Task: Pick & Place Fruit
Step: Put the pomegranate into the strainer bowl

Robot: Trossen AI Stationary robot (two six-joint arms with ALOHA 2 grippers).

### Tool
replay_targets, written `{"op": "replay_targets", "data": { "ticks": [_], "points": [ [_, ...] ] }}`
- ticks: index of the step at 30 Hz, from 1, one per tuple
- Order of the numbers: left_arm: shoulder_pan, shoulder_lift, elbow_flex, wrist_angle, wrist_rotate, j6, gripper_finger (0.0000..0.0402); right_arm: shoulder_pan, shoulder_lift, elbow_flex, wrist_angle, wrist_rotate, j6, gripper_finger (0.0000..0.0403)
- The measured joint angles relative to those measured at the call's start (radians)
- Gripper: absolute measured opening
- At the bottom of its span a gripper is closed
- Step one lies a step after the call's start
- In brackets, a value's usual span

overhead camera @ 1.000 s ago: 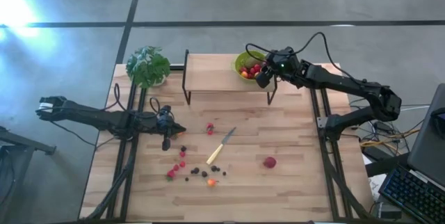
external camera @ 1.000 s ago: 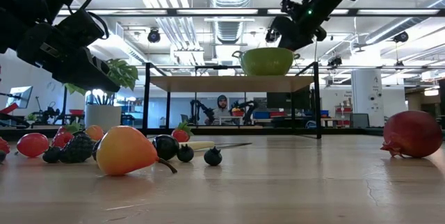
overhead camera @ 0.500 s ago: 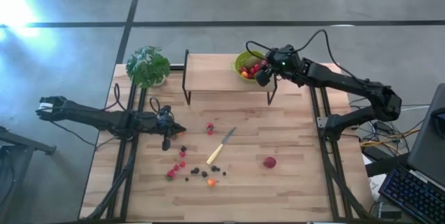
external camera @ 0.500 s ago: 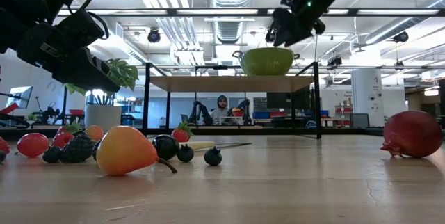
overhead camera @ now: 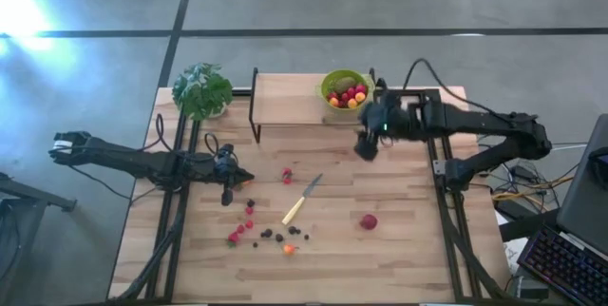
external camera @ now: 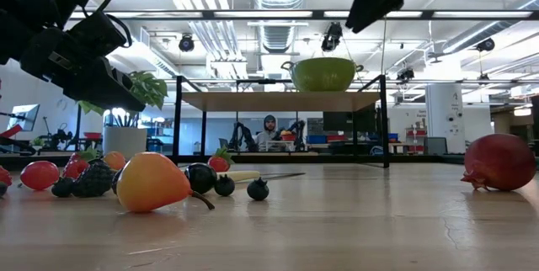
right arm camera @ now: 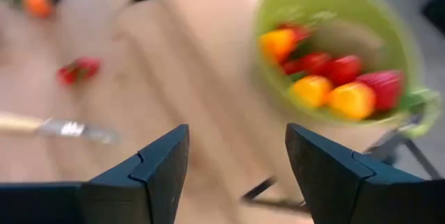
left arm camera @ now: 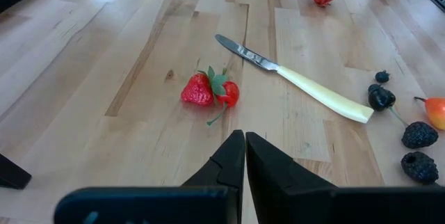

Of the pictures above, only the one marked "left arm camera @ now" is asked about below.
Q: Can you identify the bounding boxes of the knife with cream handle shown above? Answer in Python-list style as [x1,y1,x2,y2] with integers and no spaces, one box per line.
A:
[214,33,375,125]

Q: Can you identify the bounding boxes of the large blackberry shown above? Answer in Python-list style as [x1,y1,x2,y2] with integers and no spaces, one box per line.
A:
[400,151,439,185]
[401,121,439,150]

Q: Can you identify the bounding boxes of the red strawberry with leaves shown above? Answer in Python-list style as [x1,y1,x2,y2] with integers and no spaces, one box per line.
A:
[180,65,229,106]

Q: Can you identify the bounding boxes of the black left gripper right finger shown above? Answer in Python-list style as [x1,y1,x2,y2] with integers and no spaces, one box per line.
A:
[245,131,337,224]

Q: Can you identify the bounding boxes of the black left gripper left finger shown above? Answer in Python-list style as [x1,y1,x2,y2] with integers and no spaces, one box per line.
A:
[182,129,246,224]

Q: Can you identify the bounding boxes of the yellow red pear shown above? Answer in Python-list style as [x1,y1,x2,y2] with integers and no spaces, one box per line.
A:
[413,96,445,131]

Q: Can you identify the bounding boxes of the black metal corner piece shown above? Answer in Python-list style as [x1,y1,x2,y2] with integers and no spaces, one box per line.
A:
[0,153,32,190]

